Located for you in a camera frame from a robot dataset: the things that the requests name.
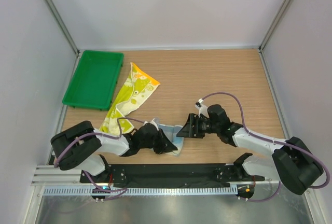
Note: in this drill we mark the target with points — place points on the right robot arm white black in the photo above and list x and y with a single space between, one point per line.
286 160

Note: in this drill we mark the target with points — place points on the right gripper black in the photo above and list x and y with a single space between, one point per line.
188 129

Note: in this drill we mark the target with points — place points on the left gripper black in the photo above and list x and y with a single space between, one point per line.
165 144

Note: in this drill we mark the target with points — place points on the aluminium frame post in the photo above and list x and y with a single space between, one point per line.
275 22
56 15

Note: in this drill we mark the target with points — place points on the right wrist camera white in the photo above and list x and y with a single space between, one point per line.
202 108

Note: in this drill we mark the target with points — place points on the left aluminium frame post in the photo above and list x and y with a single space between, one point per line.
56 15

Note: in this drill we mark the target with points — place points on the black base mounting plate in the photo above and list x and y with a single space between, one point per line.
173 176

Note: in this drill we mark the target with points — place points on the yellow green patterned towel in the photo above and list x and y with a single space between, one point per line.
137 88

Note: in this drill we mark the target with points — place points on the right aluminium frame post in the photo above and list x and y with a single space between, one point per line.
275 22

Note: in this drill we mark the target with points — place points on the blue polka dot towel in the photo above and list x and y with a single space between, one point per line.
171 132

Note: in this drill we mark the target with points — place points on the green plastic tray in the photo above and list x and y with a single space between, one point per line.
94 80

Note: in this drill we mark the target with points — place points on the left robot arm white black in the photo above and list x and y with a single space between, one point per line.
82 146

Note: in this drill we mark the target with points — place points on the white slotted cable duct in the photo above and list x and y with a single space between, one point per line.
91 191

